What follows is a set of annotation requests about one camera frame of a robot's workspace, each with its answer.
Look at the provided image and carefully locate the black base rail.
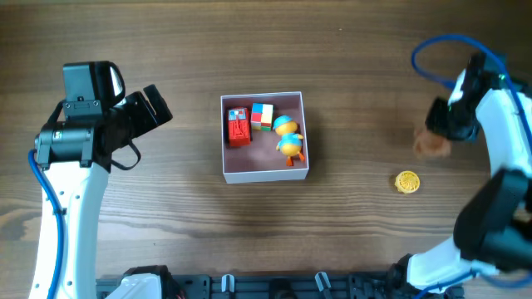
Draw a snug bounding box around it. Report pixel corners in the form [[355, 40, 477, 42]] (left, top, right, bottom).
[[95, 272, 465, 299]]

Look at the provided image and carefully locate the brown plush toy with carrot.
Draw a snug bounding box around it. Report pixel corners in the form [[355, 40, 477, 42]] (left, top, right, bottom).
[[413, 127, 452, 158]]

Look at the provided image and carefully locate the orange duck toy blue hat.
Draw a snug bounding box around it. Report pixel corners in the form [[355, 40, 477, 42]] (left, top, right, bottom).
[[273, 115, 305, 167]]

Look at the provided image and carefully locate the left blue cable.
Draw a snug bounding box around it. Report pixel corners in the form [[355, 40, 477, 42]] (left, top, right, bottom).
[[27, 149, 67, 299]]

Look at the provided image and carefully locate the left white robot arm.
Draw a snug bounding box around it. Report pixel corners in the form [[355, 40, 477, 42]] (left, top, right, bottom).
[[28, 61, 173, 298]]

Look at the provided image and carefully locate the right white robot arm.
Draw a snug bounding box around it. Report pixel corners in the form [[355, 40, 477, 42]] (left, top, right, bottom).
[[385, 52, 531, 298]]

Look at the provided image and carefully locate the red toy truck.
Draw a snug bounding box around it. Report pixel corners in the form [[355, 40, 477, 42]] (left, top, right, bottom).
[[227, 107, 251, 148]]

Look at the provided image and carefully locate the white box with pink interior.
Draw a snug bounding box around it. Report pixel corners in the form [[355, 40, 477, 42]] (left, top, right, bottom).
[[220, 91, 310, 184]]

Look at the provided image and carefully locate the multicolour puzzle cube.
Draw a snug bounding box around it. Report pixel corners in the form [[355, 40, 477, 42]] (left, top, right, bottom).
[[250, 103, 273, 131]]

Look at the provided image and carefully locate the yellow round slotted disc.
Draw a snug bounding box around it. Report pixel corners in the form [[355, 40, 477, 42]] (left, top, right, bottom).
[[394, 170, 421, 194]]

